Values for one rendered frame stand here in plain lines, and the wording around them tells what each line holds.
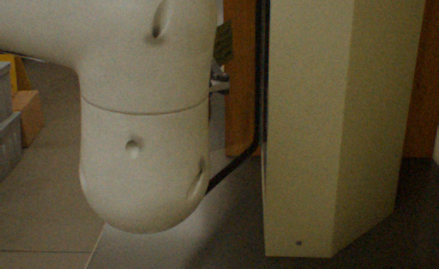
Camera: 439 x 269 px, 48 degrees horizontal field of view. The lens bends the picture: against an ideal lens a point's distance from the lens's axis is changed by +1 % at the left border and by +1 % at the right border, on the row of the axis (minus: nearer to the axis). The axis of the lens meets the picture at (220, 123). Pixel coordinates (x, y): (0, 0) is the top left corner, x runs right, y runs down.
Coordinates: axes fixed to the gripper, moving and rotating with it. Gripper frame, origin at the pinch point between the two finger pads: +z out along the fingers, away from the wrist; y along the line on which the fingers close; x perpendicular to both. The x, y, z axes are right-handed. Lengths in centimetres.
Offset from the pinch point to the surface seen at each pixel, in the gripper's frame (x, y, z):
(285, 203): 23.4, -14.6, -3.9
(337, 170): 17.2, -22.5, -3.9
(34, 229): 128, 100, 130
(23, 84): 111, 180, 307
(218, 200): 34.0, -2.6, 13.1
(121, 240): 34.0, 14.0, -0.2
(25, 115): 105, 143, 227
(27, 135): 119, 143, 223
